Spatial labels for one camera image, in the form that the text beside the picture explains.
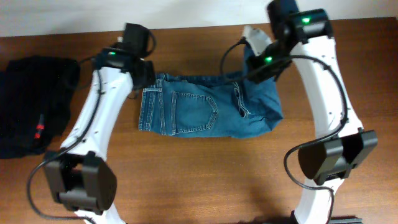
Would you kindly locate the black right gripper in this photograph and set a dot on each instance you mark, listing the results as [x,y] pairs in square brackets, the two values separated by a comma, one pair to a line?
[257,73]

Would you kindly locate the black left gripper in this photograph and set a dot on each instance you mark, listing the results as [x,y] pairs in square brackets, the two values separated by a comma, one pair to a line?
[150,77]

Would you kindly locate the blue denim jeans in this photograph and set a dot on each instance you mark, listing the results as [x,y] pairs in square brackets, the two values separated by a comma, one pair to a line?
[208,107]

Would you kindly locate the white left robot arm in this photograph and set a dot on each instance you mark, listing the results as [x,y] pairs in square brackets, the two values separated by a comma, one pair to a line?
[78,175]

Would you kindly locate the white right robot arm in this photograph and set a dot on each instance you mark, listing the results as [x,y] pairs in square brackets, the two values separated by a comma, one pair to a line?
[306,39]

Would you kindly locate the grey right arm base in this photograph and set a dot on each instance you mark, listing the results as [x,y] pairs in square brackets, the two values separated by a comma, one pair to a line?
[346,220]

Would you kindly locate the black fabric bag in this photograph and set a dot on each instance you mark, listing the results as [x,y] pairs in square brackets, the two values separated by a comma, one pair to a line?
[36,93]

